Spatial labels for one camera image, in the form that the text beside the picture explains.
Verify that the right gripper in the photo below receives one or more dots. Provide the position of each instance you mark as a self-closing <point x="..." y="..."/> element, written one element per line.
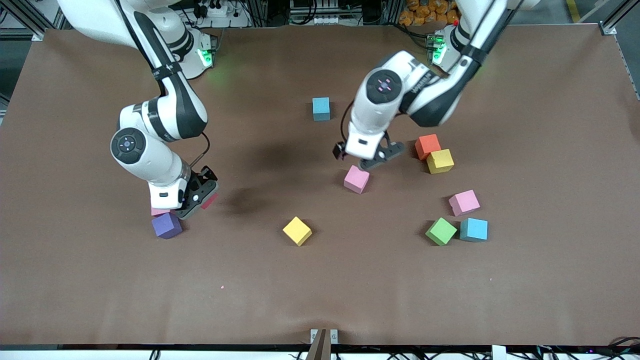
<point x="204" y="178"/>

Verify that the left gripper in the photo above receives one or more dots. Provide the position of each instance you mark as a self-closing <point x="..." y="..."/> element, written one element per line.
<point x="340" y="150"/>

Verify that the red foam cube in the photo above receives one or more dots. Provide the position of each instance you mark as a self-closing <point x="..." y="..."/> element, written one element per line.
<point x="210" y="201"/>

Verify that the pink foam cube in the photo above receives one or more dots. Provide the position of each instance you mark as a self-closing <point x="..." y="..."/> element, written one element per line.
<point x="159" y="211"/>
<point x="356" y="181"/>
<point x="464" y="203"/>

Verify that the blue foam cube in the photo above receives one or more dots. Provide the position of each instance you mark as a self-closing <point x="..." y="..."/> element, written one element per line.
<point x="321" y="108"/>
<point x="473" y="230"/>

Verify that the orange foam cube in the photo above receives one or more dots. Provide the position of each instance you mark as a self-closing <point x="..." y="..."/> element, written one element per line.
<point x="426" y="146"/>

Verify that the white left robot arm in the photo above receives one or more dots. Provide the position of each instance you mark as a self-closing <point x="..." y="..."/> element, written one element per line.
<point x="430" y="100"/>

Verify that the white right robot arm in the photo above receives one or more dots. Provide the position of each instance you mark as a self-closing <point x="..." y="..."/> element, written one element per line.
<point x="175" y="110"/>

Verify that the purple foam cube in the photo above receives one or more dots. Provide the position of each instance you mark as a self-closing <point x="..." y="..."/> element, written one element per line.
<point x="166" y="226"/>

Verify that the yellow foam cube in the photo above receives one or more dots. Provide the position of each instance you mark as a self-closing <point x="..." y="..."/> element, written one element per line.
<point x="297" y="231"/>
<point x="440" y="161"/>

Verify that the green foam cube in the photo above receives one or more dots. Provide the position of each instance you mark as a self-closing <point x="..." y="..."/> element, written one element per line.
<point x="441" y="231"/>

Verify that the brown paper table cover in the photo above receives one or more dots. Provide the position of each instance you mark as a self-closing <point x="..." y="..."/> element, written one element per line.
<point x="320" y="285"/>

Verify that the orange snack bag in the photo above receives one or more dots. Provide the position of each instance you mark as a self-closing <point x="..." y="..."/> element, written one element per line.
<point x="425" y="15"/>

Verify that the white power strip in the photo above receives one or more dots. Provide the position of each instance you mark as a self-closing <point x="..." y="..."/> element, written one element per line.
<point x="216" y="10"/>

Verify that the brown wooden strip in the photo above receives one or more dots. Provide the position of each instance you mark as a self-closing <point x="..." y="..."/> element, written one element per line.
<point x="317" y="347"/>

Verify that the metal clamp bracket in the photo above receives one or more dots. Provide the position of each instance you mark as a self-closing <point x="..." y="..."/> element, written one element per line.
<point x="334" y="336"/>

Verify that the aluminium frame profile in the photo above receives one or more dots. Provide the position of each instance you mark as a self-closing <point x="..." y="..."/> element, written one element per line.
<point x="620" y="15"/>
<point x="30" y="15"/>

